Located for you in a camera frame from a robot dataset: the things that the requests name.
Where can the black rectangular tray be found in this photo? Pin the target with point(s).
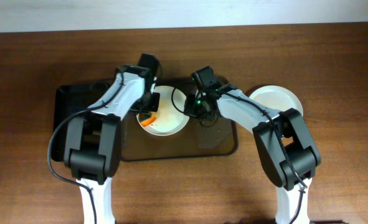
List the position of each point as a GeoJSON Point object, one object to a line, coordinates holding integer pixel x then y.
{"type": "Point", "coordinates": [70, 99]}

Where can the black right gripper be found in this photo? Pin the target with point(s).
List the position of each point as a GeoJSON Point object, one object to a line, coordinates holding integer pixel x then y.
{"type": "Point", "coordinates": [190, 106]}

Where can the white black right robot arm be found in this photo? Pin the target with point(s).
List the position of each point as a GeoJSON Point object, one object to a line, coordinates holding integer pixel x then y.
{"type": "Point", "coordinates": [287, 151]}

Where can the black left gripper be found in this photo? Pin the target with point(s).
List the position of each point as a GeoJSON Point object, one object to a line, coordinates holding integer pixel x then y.
{"type": "Point", "coordinates": [152, 102]}

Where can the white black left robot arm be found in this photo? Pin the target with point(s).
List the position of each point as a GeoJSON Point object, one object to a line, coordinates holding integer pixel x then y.
{"type": "Point", "coordinates": [93, 141]}

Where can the brown translucent serving tray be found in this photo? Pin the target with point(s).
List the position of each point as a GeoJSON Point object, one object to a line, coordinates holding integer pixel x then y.
{"type": "Point", "coordinates": [195, 139]}

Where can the white plate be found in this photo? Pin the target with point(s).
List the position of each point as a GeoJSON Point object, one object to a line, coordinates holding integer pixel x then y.
{"type": "Point", "coordinates": [169, 120]}
{"type": "Point", "coordinates": [277, 97]}

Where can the green and orange sponge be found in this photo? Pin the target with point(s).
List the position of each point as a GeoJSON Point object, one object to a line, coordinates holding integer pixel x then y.
{"type": "Point", "coordinates": [146, 119]}

